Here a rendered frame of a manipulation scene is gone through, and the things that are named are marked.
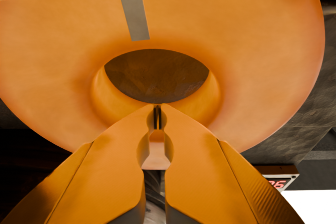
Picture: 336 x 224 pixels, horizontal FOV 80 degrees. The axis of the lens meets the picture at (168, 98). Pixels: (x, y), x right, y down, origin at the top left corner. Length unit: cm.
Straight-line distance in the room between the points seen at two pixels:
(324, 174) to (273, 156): 915
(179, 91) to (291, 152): 30
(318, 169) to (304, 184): 95
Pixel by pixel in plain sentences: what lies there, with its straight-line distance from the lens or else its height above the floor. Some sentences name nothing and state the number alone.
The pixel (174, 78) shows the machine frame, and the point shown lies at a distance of 18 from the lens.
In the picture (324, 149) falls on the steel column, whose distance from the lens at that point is 644.
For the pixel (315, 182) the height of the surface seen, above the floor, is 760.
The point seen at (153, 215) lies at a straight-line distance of 32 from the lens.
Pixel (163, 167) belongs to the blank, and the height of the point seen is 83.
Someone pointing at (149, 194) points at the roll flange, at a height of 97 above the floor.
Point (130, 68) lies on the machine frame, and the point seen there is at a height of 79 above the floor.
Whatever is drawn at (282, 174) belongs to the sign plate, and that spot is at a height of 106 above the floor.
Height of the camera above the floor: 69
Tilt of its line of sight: 44 degrees up
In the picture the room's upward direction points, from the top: 179 degrees counter-clockwise
